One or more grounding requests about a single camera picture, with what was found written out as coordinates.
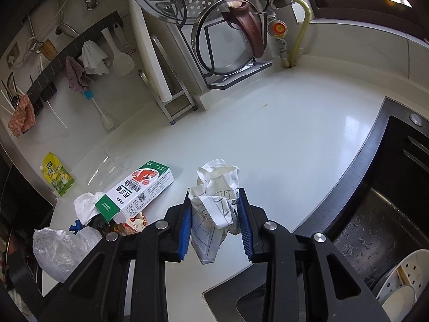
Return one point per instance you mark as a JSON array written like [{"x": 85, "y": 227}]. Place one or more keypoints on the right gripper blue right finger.
[{"x": 246, "y": 228}]

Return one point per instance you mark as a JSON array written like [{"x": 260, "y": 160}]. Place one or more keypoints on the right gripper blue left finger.
[{"x": 184, "y": 233}]

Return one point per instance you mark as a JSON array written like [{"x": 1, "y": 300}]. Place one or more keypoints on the white paper ball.
[{"x": 214, "y": 208}]

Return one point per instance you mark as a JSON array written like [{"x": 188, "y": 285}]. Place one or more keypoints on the red snack wrapper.
[{"x": 133, "y": 225}]

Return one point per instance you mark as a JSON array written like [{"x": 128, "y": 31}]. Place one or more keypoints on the green white carton box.
[{"x": 130, "y": 196}]

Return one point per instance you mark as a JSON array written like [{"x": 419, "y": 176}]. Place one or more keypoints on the clear plastic bag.
[{"x": 59, "y": 252}]

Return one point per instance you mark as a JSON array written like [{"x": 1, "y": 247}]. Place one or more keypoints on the clear plastic cup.
[{"x": 105, "y": 169}]

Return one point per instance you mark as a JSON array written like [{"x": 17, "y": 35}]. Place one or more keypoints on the white tissue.
[{"x": 85, "y": 206}]

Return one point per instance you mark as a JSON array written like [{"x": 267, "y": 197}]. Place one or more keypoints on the black kitchen sink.
[{"x": 326, "y": 269}]

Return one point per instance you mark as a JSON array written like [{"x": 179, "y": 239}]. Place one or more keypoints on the black lid rack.
[{"x": 221, "y": 82}]

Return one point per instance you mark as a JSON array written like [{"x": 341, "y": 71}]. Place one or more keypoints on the blue white bottle brush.
[{"x": 107, "y": 122}]

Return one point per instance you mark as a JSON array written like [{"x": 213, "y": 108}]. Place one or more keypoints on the yellow green sauce pouch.
[{"x": 56, "y": 174}]

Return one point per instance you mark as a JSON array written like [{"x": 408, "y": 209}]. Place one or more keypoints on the glass pot lid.
[{"x": 227, "y": 36}]

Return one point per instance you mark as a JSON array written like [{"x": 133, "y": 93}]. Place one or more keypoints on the white rice paddle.
[{"x": 123, "y": 64}]

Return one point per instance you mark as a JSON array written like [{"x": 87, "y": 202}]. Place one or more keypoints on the white perforated plate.
[{"x": 401, "y": 287}]

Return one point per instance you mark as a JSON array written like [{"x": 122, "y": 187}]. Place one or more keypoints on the gas valve orange dial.
[{"x": 277, "y": 28}]

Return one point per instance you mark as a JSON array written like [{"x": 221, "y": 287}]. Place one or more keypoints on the mauve hanging cloth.
[{"x": 77, "y": 77}]

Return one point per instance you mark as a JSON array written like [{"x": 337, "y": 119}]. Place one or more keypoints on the white cutting board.
[{"x": 147, "y": 52}]

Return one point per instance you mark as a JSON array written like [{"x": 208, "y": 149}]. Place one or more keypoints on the white hanging cloth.
[{"x": 93, "y": 59}]

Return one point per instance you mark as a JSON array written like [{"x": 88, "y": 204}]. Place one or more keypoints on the pink orange cloth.
[{"x": 23, "y": 117}]

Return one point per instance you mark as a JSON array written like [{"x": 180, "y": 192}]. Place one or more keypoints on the black wall hook rail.
[{"x": 43, "y": 88}]

